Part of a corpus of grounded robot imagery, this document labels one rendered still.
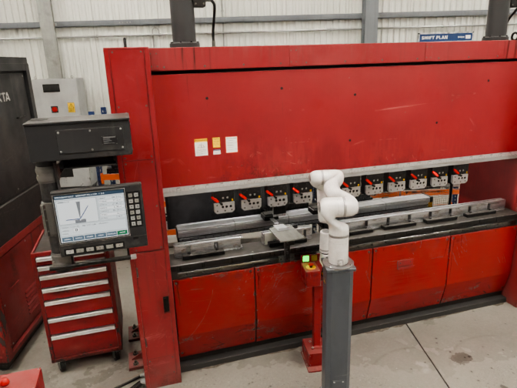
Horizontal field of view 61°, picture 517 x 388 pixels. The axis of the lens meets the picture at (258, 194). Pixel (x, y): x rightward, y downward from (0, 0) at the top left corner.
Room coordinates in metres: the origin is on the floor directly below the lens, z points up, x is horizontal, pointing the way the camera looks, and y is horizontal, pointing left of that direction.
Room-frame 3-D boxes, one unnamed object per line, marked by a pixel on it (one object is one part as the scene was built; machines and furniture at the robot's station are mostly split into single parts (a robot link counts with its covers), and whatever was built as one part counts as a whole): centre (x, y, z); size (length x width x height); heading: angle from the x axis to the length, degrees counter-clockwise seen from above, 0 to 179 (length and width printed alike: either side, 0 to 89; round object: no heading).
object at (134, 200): (2.22, 0.85, 1.42); 0.45 x 0.12 x 0.36; 106
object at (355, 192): (3.25, -0.71, 1.26); 0.15 x 0.09 x 0.17; 106
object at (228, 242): (2.94, 0.38, 0.92); 0.50 x 0.06 x 0.10; 106
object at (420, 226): (3.23, -0.79, 0.85); 3.00 x 0.21 x 0.04; 106
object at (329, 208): (2.43, -0.44, 1.30); 0.19 x 0.12 x 0.24; 92
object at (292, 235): (2.95, -0.19, 1.00); 0.26 x 0.18 x 0.01; 16
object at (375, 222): (3.44, -1.37, 0.92); 1.67 x 0.06 x 0.10; 106
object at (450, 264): (3.23, -0.79, 0.42); 3.00 x 0.21 x 0.83; 106
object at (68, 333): (3.01, 1.39, 0.50); 0.50 x 0.50 x 1.00; 16
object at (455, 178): (3.52, -1.67, 1.26); 0.15 x 0.09 x 0.17; 106
